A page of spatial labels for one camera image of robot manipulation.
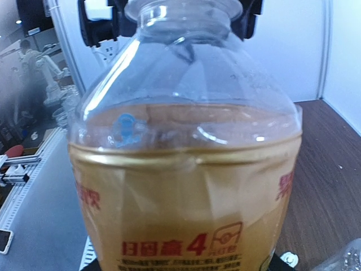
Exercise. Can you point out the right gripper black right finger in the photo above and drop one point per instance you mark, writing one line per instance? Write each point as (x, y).
(277, 264)

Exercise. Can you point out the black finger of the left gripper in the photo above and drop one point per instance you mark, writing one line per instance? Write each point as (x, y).
(244, 25)

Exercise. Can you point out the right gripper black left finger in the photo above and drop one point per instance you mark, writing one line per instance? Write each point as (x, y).
(93, 266)

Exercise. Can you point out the white cap of clear bottle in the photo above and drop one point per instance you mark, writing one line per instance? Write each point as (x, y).
(290, 258)

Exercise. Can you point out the clear plastic bottle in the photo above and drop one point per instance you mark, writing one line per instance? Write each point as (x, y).
(347, 259)

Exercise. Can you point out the amber tea bottle red label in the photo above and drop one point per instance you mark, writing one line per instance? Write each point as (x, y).
(184, 150)

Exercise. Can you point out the white smartphone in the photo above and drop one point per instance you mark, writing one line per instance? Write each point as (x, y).
(6, 237)

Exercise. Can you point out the red round object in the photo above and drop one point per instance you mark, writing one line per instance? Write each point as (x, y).
(15, 151)

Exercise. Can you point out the background person in grey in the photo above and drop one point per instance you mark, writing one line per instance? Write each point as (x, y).
(31, 72)

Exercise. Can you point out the right aluminium frame post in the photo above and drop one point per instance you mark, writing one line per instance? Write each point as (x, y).
(327, 30)

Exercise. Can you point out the aluminium frame post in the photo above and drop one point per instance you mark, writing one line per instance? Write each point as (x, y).
(63, 14)
(327, 30)

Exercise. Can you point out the front aluminium rail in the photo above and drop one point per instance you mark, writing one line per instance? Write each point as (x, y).
(43, 213)

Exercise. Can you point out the left aluminium frame post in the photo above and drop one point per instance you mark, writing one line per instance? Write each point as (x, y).
(63, 14)

